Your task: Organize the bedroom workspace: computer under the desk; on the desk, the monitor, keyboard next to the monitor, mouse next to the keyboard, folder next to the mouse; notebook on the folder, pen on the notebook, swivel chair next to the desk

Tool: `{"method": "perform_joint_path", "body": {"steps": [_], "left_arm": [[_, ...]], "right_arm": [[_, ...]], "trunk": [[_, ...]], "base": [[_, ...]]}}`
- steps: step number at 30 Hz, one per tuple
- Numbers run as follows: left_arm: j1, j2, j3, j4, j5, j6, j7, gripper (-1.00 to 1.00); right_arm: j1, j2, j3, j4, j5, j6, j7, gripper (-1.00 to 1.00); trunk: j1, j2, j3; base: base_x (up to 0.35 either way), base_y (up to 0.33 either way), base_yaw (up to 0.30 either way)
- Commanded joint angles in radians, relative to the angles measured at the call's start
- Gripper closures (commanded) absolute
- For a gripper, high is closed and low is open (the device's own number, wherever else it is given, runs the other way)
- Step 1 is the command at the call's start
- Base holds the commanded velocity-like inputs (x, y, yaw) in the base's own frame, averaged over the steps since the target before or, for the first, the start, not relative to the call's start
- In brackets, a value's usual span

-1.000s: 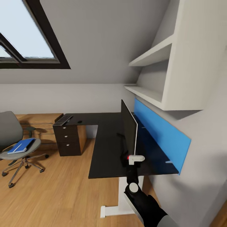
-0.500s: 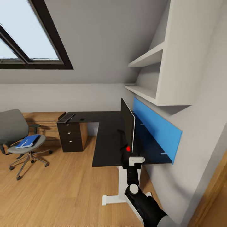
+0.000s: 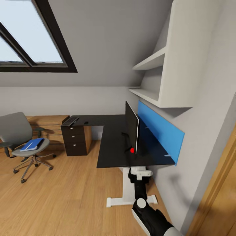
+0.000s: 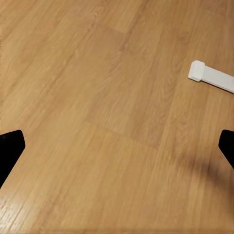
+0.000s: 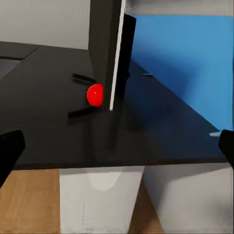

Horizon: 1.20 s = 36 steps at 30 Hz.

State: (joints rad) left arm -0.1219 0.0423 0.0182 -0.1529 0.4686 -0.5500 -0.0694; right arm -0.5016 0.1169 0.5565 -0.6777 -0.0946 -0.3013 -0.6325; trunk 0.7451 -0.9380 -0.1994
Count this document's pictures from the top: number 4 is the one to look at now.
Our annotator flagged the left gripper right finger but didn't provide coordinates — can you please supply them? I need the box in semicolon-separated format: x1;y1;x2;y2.
218;129;234;169

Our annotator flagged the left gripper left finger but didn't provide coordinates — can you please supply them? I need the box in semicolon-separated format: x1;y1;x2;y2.
0;130;25;188

